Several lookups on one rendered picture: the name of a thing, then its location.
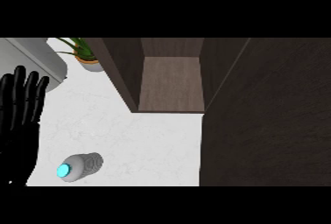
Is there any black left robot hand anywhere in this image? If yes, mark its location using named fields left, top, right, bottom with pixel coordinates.
left=0, top=65, right=50, bottom=187

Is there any green potted plant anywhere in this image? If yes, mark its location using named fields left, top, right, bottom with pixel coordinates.
left=54, top=38, right=106, bottom=73

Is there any dark wooden open cabinet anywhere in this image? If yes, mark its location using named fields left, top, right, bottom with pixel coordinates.
left=84, top=38, right=251, bottom=114

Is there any dark wooden cabinet door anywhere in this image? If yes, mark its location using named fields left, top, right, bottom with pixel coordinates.
left=198, top=38, right=331, bottom=187

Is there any clear bottle with cyan cap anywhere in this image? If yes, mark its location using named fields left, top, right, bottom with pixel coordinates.
left=56, top=151, right=105, bottom=184

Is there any grey rounded appliance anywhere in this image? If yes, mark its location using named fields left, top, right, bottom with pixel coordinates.
left=0, top=38, right=68, bottom=94

